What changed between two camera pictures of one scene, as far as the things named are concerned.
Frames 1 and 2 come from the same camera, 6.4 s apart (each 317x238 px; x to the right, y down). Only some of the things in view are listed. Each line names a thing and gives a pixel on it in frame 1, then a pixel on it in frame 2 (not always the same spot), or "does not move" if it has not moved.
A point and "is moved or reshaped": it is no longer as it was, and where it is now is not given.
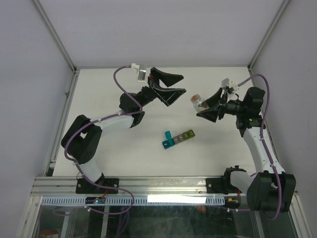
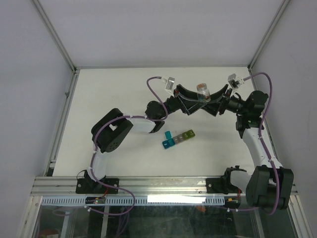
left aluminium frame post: [54, 34] does not move
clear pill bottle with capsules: [196, 99] is moved or reshaped
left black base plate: [82, 186] does not move
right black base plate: [221, 186] does not move
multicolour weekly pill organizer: [171, 141] does not move
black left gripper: [168, 95] -> [187, 108]
